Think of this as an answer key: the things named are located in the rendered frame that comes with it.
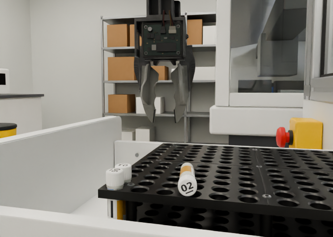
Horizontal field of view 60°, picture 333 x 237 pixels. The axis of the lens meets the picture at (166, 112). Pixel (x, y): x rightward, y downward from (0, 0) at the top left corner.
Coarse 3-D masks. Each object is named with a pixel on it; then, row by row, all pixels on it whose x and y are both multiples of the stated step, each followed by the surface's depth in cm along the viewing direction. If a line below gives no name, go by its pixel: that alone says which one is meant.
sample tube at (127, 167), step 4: (120, 164) 22; (124, 164) 22; (128, 164) 22; (120, 168) 21; (124, 168) 21; (128, 168) 21; (124, 172) 21; (128, 172) 21; (124, 176) 21; (128, 176) 21; (124, 180) 21; (128, 180) 21; (124, 204) 21; (124, 208) 21; (124, 212) 21; (124, 216) 21; (124, 220) 21
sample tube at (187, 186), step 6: (186, 168) 21; (192, 168) 22; (180, 174) 21; (186, 174) 19; (192, 174) 20; (180, 180) 19; (186, 180) 18; (192, 180) 18; (180, 186) 18; (186, 186) 18; (192, 186) 18; (180, 192) 18; (186, 192) 18; (192, 192) 18
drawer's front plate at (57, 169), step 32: (64, 128) 30; (96, 128) 36; (0, 160) 22; (32, 160) 25; (64, 160) 30; (96, 160) 36; (0, 192) 22; (32, 192) 25; (64, 192) 30; (96, 192) 37
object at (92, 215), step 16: (128, 144) 41; (144, 144) 40; (160, 144) 40; (208, 144) 39; (128, 160) 41; (0, 208) 18; (16, 208) 18; (80, 208) 32; (96, 208) 32; (0, 224) 17; (16, 224) 17; (32, 224) 17; (48, 224) 16; (64, 224) 16; (80, 224) 16; (96, 224) 16; (112, 224) 16; (128, 224) 16; (144, 224) 16
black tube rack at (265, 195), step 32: (160, 160) 28; (192, 160) 28; (224, 160) 28; (256, 160) 28; (288, 160) 28; (320, 160) 28; (128, 192) 19; (160, 192) 20; (224, 192) 19; (256, 192) 19; (288, 192) 19; (320, 192) 19; (160, 224) 21; (192, 224) 21; (224, 224) 21; (256, 224) 21; (288, 224) 21; (320, 224) 21
